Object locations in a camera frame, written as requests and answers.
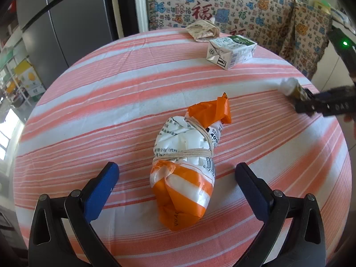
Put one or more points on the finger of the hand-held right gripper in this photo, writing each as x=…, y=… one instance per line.
x=331, y=107
x=333, y=93

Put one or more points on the white green milk carton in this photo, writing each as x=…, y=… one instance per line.
x=230, y=50

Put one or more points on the green lidded container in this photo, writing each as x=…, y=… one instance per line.
x=322, y=4

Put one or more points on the grey refrigerator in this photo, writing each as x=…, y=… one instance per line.
x=69, y=19

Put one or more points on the pink striped tablecloth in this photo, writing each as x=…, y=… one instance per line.
x=111, y=94

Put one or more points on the large printed patterned cloth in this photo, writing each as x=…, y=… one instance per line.
x=222, y=2

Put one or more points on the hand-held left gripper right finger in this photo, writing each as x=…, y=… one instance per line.
x=251, y=192

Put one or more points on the beige crumpled paper wrapper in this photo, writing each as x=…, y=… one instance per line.
x=201, y=29

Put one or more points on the pale plastic wrapper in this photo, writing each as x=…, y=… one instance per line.
x=290, y=86

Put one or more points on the yellow white cardboard box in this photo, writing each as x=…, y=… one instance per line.
x=29, y=79

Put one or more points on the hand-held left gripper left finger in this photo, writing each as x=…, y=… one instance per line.
x=100, y=192

